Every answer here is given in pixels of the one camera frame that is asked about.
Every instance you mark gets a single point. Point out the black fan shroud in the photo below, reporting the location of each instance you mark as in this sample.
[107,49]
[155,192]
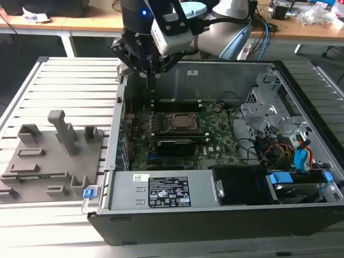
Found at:
[239,185]

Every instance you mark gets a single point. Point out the black graphics card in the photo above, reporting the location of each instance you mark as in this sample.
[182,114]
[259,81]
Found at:
[174,149]

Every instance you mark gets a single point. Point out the white power strip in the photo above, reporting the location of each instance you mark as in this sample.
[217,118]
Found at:
[244,52]

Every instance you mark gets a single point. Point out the black open PC case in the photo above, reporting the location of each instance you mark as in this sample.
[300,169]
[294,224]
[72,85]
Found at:
[188,228]

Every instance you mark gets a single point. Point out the hard disk in blue carrier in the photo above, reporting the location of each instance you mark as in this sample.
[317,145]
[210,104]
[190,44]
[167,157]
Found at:
[279,178]

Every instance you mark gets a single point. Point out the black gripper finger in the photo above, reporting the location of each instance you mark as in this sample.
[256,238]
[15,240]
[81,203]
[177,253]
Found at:
[169,65]
[126,52]

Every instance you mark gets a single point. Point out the grey parts rack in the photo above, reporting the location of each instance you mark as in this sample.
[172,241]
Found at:
[53,166]

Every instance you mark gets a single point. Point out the small black box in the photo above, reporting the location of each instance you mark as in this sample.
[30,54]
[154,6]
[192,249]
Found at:
[280,12]

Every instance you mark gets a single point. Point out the CPU socket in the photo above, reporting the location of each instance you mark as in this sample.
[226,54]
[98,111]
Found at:
[169,128]

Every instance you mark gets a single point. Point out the metal drive cage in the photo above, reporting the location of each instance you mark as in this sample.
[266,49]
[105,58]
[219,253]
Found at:
[258,110]

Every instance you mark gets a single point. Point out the white case sticker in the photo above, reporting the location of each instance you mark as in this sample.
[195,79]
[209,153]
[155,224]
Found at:
[192,72]

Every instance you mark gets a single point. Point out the black monitor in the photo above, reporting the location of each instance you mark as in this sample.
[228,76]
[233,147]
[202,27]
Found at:
[53,8]

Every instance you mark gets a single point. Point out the crumpled white paper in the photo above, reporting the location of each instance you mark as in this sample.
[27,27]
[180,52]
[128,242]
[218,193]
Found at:
[37,16]

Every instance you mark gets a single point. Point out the silver CPU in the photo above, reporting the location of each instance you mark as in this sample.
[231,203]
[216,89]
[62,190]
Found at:
[185,121]

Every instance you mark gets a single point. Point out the black RAM slot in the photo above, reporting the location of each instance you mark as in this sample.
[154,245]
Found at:
[207,140]
[177,102]
[177,108]
[177,135]

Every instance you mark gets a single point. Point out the grey power supply unit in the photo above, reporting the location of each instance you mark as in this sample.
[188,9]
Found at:
[126,193]

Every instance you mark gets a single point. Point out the coin cell battery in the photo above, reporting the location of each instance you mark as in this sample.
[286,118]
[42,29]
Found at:
[218,109]

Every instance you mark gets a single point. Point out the clear plastic bag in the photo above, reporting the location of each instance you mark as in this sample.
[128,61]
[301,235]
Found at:
[317,13]

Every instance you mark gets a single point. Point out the wooden desk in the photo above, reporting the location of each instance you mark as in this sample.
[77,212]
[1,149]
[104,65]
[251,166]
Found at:
[88,24]
[309,32]

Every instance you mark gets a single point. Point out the grey case hinge bracket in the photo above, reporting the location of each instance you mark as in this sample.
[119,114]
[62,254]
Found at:
[124,72]

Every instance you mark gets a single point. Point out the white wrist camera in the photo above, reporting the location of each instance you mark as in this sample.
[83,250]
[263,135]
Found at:
[172,40]

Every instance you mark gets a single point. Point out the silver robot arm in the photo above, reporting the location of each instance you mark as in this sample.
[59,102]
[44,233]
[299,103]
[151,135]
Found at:
[215,40]

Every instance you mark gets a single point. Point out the green motherboard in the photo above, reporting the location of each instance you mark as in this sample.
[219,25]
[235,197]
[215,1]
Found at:
[220,129]

